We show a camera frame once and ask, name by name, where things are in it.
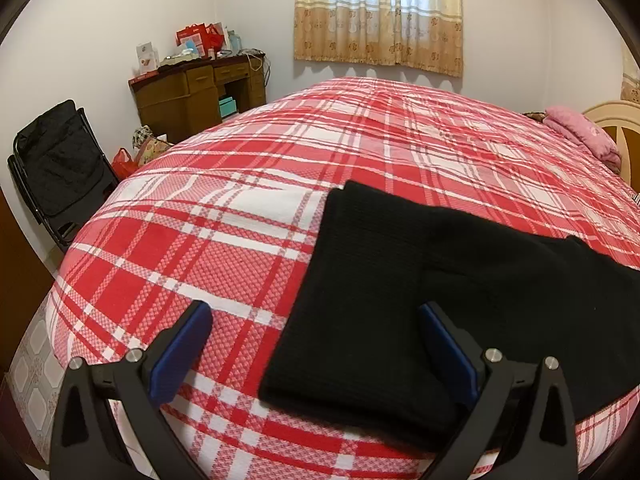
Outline bed with red plaid sheet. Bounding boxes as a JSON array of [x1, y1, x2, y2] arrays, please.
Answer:
[[47, 76, 640, 480]]

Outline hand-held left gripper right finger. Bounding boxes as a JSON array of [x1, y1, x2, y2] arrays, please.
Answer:
[[419, 301, 581, 480]]

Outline red plastic bag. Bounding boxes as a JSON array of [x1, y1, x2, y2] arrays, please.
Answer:
[[111, 147, 137, 179]]

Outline brown wooden panel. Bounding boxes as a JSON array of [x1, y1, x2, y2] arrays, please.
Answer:
[[0, 192, 56, 376]]

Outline black pants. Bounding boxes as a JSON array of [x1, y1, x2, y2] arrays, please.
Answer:
[[257, 180, 640, 453]]

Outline white charger cable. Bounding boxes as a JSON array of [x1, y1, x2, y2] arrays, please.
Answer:
[[245, 49, 273, 83]]

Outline brown wooden desk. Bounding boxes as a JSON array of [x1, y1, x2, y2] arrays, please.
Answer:
[[129, 55, 266, 145]]

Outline beige floral side curtain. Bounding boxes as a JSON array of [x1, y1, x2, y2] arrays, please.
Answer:
[[620, 42, 640, 106]]

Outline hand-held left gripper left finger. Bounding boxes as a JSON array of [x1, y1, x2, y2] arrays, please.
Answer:
[[50, 300, 213, 480]]

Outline pink pillow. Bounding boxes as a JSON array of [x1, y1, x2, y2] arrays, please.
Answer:
[[542, 106, 623, 170]]

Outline patterned gift bag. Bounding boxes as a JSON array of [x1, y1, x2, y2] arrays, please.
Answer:
[[132, 126, 175, 167]]

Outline beige floral window curtain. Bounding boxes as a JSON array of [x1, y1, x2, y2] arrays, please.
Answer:
[[292, 0, 463, 78]]

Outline black folding chair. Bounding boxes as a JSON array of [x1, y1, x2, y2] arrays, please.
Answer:
[[7, 100, 121, 253]]

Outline red gift bag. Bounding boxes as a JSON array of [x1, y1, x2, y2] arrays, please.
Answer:
[[175, 23, 223, 56]]

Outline cream wooden headboard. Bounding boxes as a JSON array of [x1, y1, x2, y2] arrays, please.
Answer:
[[582, 101, 640, 196]]

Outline white box with red print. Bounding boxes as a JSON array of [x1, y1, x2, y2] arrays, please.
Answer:
[[136, 41, 161, 73]]

